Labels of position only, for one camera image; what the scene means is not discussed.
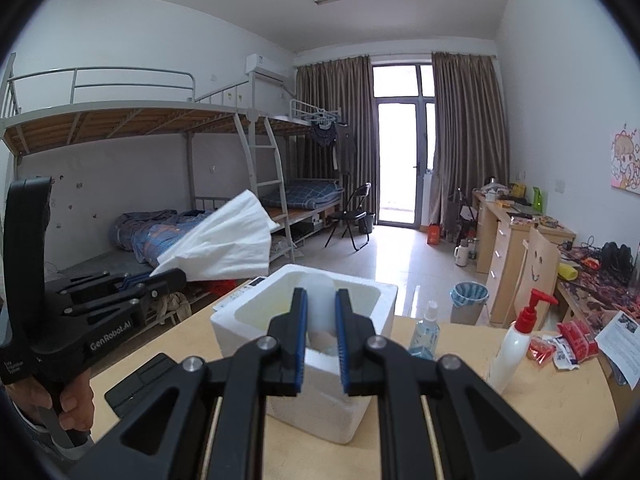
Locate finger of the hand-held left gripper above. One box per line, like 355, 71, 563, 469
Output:
44, 270, 151, 295
60, 268, 187, 318

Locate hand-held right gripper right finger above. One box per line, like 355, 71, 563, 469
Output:
335, 287, 583, 480

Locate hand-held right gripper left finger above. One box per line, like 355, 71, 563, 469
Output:
70, 287, 308, 480

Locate white foam box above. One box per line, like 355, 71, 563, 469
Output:
210, 263, 399, 445

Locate person's left hand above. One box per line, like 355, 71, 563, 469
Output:
5, 367, 96, 433

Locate blue plaid quilt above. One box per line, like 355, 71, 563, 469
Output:
110, 208, 236, 281

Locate red bag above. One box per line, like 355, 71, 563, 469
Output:
202, 280, 238, 303

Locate white remote control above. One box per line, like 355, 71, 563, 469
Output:
213, 276, 268, 311

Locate blue spray bottle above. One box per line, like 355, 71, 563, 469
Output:
407, 301, 442, 361

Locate black phone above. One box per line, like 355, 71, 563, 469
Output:
104, 352, 177, 413

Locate black folding chair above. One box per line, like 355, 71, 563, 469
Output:
324, 182, 373, 252

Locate trash bin with blue bag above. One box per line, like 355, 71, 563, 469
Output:
450, 281, 488, 325

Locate blue plaid mattress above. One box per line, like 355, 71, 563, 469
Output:
260, 178, 346, 209

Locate metal bunk bed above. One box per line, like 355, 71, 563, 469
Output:
0, 52, 351, 281

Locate white pump bottle red cap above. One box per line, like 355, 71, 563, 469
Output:
486, 289, 560, 395

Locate white bunk bed ladder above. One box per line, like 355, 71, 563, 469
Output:
234, 112, 296, 266

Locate wooden desk with drawers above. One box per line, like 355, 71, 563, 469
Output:
471, 187, 577, 326

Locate glass balcony door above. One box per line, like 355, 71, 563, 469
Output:
372, 63, 436, 228

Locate small red snack packet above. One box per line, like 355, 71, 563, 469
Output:
527, 335, 558, 363

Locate hanging dark clothes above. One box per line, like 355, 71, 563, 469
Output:
307, 122, 357, 173

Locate wooden chair with smiley face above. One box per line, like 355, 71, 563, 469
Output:
520, 227, 562, 331

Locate white blue snack packet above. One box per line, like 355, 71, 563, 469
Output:
552, 337, 581, 372

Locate large red snack packet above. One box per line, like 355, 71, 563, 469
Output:
556, 321, 598, 366

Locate brown curtain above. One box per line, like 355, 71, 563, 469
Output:
431, 51, 511, 238
295, 55, 378, 223

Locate white air conditioner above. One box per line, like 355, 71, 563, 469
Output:
245, 53, 292, 83

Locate desk with patterned cloth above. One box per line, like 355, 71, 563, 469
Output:
552, 240, 640, 391

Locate printed paper sheet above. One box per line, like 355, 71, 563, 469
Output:
595, 310, 640, 391

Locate pink cartoon wall picture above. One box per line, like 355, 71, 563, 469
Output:
609, 122, 640, 193

